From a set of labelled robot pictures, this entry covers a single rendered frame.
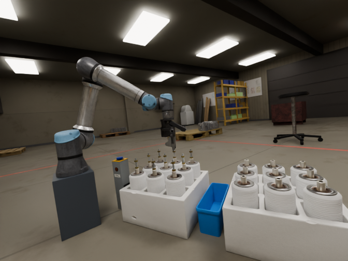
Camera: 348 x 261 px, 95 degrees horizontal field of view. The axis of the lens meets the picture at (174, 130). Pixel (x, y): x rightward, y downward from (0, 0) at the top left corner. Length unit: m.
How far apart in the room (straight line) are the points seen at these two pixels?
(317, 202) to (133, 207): 0.76
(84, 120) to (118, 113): 7.88
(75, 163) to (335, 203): 1.06
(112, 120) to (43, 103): 2.81
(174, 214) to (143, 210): 0.18
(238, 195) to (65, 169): 0.82
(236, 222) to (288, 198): 0.20
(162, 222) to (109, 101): 8.29
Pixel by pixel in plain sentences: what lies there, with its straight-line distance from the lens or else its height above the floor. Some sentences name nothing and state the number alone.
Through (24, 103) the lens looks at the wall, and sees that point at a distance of 8.69.
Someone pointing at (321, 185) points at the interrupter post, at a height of 0.27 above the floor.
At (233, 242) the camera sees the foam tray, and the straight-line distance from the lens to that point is 0.77.
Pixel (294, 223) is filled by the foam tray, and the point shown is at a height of 0.17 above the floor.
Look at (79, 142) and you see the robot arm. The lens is 1.01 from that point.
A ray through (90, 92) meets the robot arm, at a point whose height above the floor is 0.74.
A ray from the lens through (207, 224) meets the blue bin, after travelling 0.84.
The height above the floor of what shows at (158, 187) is 0.20.
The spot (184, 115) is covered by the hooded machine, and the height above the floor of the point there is 0.66.
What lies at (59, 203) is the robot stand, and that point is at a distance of 1.01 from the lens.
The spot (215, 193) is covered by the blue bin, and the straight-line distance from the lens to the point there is 1.08.
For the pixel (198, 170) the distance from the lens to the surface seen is 1.00.
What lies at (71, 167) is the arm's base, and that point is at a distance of 0.99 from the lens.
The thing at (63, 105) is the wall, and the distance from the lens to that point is 8.62.
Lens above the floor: 0.54
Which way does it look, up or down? 4 degrees down
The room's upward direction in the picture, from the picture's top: 6 degrees counter-clockwise
